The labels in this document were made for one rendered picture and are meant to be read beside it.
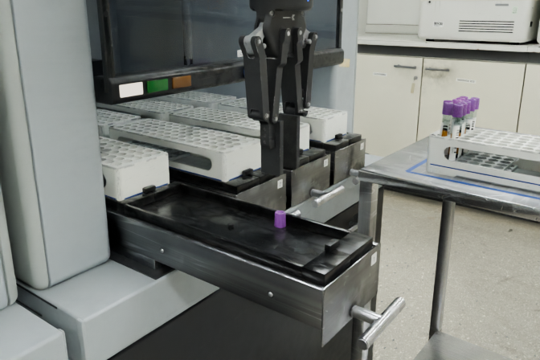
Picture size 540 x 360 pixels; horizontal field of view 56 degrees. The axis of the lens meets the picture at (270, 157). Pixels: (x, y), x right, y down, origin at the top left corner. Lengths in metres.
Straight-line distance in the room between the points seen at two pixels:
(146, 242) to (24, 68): 0.27
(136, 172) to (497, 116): 2.33
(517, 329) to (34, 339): 1.72
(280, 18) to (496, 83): 2.31
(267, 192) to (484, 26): 2.16
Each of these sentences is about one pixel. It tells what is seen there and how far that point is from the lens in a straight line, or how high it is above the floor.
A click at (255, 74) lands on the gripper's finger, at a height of 1.01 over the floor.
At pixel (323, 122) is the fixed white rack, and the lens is 1.05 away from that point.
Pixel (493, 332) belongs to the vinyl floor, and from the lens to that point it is 2.03.
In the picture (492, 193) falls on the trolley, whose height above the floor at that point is 0.82.
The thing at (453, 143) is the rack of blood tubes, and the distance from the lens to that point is 0.87.
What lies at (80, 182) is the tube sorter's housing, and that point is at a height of 0.87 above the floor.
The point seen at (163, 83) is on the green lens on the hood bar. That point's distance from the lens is 0.73.
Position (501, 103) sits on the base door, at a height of 0.61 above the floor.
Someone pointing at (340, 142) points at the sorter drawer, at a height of 0.82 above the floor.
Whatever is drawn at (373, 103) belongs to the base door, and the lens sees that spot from 3.10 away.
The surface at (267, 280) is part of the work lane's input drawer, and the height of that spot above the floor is 0.79.
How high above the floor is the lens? 1.08
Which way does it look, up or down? 16 degrees down
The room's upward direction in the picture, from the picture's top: straight up
